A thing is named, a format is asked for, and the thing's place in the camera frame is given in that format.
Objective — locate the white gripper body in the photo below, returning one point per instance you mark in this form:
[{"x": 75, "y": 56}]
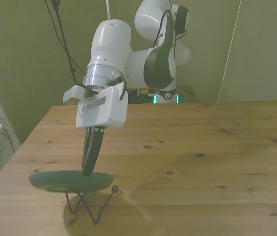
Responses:
[{"x": 108, "y": 115}]

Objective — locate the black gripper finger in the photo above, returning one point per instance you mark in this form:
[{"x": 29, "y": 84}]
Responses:
[
  {"x": 96, "y": 150},
  {"x": 86, "y": 152}
]

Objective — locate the teal round plate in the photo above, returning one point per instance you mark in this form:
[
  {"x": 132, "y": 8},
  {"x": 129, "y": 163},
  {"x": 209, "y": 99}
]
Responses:
[{"x": 62, "y": 180}]

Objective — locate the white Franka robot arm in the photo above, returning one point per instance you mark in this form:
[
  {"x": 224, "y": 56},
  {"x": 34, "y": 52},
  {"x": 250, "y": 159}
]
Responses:
[{"x": 114, "y": 51}]

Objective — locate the yellow emergency stop button box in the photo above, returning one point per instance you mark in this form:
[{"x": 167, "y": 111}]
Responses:
[{"x": 143, "y": 91}]

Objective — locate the brown wooden box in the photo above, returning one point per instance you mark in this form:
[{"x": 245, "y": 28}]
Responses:
[{"x": 188, "y": 94}]

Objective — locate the black tripod stand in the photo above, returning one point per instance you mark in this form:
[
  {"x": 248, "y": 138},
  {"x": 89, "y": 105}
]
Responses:
[{"x": 62, "y": 44}]

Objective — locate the white vertical partition strip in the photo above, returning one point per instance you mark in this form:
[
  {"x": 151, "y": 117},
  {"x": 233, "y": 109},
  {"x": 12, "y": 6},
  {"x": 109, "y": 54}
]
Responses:
[{"x": 108, "y": 9}]

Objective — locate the grey wrist camera bar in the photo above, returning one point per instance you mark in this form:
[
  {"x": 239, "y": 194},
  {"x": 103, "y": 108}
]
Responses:
[{"x": 94, "y": 103}]

